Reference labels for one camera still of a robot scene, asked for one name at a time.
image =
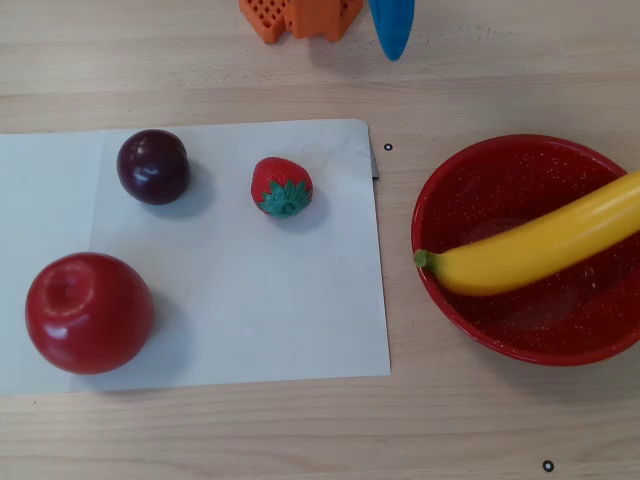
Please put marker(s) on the white paper sheet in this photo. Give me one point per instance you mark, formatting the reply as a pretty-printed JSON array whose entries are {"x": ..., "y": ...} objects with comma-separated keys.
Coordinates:
[
  {"x": 250, "y": 300},
  {"x": 40, "y": 200}
]

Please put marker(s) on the yellow toy banana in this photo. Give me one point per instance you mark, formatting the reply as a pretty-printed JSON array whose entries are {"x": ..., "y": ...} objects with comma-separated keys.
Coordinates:
[{"x": 525, "y": 260}]

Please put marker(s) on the red toy strawberry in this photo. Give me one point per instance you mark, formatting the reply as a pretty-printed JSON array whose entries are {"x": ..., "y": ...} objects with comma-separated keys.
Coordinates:
[{"x": 280, "y": 182}]

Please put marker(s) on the dark purple toy plum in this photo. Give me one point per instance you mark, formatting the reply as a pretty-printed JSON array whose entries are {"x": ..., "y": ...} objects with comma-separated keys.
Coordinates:
[{"x": 152, "y": 167}]

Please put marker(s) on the red speckled bowl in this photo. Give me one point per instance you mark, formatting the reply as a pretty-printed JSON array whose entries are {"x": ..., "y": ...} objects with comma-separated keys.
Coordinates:
[{"x": 500, "y": 200}]

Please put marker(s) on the orange robot base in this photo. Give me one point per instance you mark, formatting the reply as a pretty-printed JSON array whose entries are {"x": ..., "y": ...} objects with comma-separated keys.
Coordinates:
[{"x": 320, "y": 17}]

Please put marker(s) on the red toy apple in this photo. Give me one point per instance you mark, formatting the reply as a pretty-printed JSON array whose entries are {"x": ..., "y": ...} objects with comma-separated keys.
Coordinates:
[{"x": 90, "y": 315}]

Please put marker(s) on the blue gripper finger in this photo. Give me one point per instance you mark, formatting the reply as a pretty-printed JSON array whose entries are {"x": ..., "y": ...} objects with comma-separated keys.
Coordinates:
[{"x": 394, "y": 25}]

